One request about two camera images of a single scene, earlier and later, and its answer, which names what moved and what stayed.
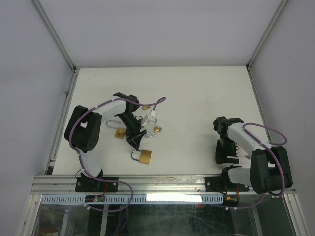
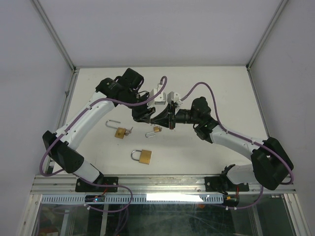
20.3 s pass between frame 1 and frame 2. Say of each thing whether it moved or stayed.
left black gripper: moved
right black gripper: moved
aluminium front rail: stayed
